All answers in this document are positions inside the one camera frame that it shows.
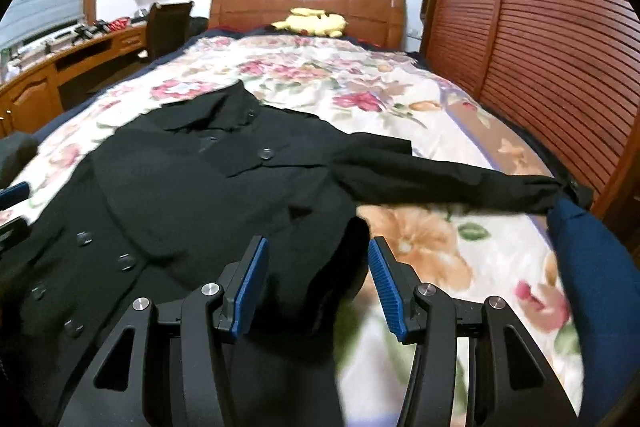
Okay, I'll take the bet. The dark chair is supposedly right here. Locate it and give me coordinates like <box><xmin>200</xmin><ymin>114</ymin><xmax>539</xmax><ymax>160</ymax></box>
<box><xmin>146</xmin><ymin>1</ymin><xmax>196</xmax><ymax>60</ymax></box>

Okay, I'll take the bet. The wooden desk cabinet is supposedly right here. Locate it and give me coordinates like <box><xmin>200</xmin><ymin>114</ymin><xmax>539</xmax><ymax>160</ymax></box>
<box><xmin>0</xmin><ymin>24</ymin><xmax>151</xmax><ymax>138</ymax></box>

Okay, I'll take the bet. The wooden louvered wardrobe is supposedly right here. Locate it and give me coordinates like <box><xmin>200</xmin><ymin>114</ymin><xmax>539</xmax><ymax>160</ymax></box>
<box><xmin>419</xmin><ymin>0</ymin><xmax>640</xmax><ymax>228</ymax></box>

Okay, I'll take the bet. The floral blanket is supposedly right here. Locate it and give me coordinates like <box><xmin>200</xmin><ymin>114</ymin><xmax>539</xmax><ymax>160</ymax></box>
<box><xmin>0</xmin><ymin>34</ymin><xmax>586</xmax><ymax>427</ymax></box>

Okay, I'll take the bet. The black coat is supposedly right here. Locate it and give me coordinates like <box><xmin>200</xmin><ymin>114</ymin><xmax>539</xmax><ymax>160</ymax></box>
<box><xmin>0</xmin><ymin>79</ymin><xmax>596</xmax><ymax>427</ymax></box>

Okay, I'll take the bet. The dark grey cloth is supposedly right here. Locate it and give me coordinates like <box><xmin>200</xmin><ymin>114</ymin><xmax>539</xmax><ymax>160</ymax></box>
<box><xmin>0</xmin><ymin>132</ymin><xmax>39</xmax><ymax>188</ymax></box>

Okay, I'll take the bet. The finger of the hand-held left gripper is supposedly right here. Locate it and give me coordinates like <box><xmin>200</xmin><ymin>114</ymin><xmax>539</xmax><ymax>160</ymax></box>
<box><xmin>0</xmin><ymin>183</ymin><xmax>30</xmax><ymax>210</ymax></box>
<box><xmin>0</xmin><ymin>216</ymin><xmax>30</xmax><ymax>254</ymax></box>

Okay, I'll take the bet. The wooden bed headboard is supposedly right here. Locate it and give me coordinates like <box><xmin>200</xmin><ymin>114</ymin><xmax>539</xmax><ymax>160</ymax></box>
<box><xmin>207</xmin><ymin>0</ymin><xmax>407</xmax><ymax>52</ymax></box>

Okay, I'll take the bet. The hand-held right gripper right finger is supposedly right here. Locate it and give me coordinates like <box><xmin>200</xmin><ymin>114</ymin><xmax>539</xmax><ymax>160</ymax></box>
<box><xmin>368</xmin><ymin>237</ymin><xmax>582</xmax><ymax>427</ymax></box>

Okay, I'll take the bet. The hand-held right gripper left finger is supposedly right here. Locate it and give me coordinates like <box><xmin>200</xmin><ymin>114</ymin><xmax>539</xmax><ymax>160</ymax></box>
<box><xmin>59</xmin><ymin>235</ymin><xmax>271</xmax><ymax>427</ymax></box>

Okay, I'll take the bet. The yellow plush toy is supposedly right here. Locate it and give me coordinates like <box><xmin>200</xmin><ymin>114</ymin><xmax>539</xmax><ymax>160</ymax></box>
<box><xmin>270</xmin><ymin>7</ymin><xmax>349</xmax><ymax>38</ymax></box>

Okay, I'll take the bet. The black desk gadget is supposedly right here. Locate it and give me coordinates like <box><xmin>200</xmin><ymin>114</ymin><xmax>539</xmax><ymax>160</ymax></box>
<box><xmin>71</xmin><ymin>21</ymin><xmax>112</xmax><ymax>40</ymax></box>

